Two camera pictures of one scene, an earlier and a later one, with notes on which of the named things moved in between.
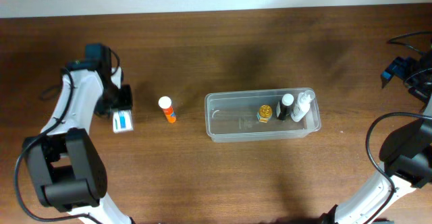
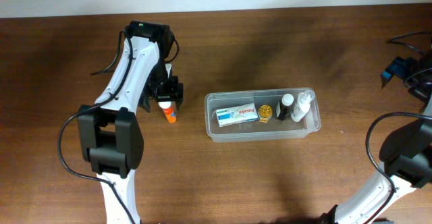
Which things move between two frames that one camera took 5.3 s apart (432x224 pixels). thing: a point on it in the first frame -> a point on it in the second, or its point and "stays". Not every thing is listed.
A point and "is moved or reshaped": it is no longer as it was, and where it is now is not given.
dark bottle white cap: x=285 y=106 stays
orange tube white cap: x=165 y=102 stays
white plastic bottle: x=304 y=104 stays
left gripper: x=127 y=103 -> x=175 y=92
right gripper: x=399 y=67 stays
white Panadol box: x=123 y=121 is moved or reshaped
